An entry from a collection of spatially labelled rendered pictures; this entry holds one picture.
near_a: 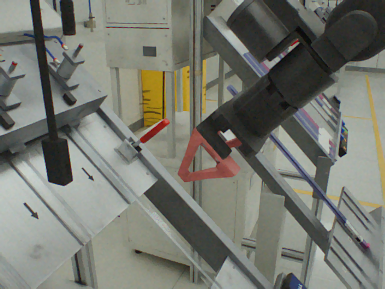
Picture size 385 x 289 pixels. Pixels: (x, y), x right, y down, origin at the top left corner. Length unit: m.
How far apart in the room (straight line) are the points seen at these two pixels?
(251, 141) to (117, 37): 1.20
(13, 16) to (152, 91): 3.17
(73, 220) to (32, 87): 0.19
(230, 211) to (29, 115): 1.18
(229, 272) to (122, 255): 1.42
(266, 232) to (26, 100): 0.67
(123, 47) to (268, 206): 0.92
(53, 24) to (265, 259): 0.76
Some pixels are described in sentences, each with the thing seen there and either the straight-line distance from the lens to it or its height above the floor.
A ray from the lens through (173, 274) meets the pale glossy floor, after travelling 1.87.
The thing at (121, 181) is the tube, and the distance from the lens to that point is 0.56.
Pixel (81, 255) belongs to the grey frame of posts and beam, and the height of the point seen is 0.71.
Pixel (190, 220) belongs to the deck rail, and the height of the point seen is 0.90.
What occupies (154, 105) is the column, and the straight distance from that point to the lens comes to 3.74.
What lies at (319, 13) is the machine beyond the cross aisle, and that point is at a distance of 5.14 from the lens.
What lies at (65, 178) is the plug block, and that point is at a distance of 0.36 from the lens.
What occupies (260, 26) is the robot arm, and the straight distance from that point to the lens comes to 0.38.
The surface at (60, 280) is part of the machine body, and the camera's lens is 0.98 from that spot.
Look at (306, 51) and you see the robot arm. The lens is 0.38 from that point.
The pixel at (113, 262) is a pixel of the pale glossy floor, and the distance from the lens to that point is 1.98.
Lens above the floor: 1.26
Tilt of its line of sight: 22 degrees down
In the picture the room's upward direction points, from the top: straight up
